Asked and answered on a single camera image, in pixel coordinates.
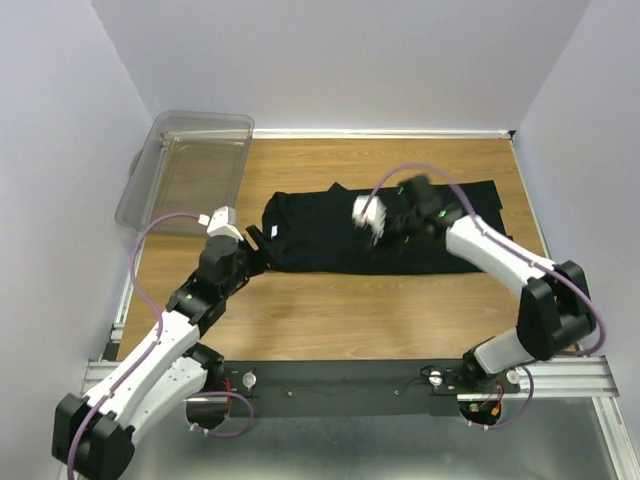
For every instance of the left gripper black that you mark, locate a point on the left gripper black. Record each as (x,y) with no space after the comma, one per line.
(260,261)

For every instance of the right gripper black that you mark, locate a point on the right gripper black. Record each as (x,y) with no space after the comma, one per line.
(386,240)

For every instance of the clear plastic bin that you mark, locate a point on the clear plastic bin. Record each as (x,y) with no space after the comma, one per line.
(190,162)

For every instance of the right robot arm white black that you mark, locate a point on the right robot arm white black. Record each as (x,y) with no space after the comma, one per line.
(555,310)

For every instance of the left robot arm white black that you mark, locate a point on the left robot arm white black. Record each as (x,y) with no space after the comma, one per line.
(191,310)

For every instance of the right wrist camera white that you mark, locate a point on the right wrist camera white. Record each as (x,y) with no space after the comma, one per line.
(370,212)

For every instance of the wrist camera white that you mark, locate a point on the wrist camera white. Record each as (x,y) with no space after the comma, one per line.
(222,222)
(370,212)

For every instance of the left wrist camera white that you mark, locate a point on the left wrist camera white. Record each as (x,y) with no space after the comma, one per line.
(222,222)

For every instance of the aluminium frame rail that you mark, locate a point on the aluminium frame rail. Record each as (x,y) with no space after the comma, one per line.
(90,435)

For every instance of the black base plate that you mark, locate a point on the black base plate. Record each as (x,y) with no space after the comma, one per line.
(355,388)

